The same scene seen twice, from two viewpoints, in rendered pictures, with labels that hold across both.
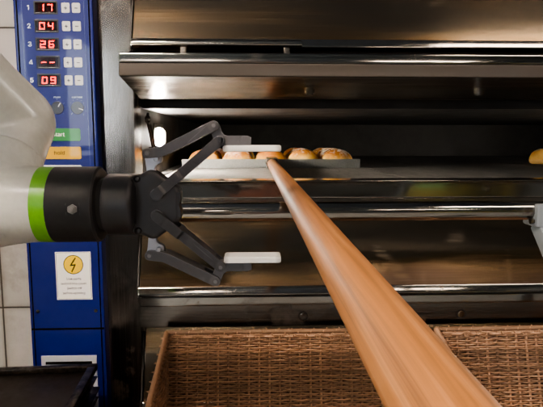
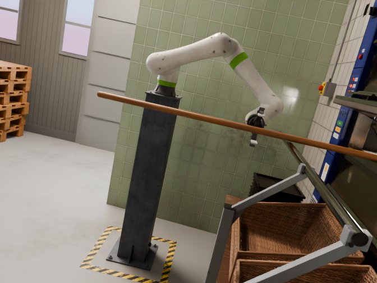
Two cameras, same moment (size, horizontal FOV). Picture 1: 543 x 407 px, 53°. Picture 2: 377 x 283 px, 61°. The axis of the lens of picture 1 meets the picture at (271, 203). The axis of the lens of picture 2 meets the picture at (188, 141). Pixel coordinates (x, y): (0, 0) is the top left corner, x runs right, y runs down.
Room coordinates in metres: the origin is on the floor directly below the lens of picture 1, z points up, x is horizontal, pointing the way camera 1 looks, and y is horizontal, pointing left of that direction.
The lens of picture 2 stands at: (0.58, -1.54, 1.41)
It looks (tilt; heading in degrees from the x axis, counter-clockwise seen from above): 13 degrees down; 99
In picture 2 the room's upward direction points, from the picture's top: 12 degrees clockwise
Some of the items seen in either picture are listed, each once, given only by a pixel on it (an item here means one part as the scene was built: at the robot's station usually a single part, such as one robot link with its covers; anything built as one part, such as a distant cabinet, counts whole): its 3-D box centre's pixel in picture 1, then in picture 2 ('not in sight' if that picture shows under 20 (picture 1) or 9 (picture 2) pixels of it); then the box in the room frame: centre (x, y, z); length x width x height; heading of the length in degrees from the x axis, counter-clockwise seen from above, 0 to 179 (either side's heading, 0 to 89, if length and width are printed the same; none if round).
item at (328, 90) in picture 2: not in sight; (327, 89); (1.11, 0.89, 1.46); 0.10 x 0.07 x 0.10; 92
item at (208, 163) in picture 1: (269, 161); not in sight; (1.84, 0.01, 1.20); 0.55 x 0.36 x 0.03; 92
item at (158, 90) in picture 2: not in sight; (166, 89); (0.04, 0.58, 1.23); 0.26 x 0.15 x 0.06; 96
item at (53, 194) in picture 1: (83, 203); (256, 123); (0.66, 0.23, 1.19); 0.12 x 0.06 x 0.09; 2
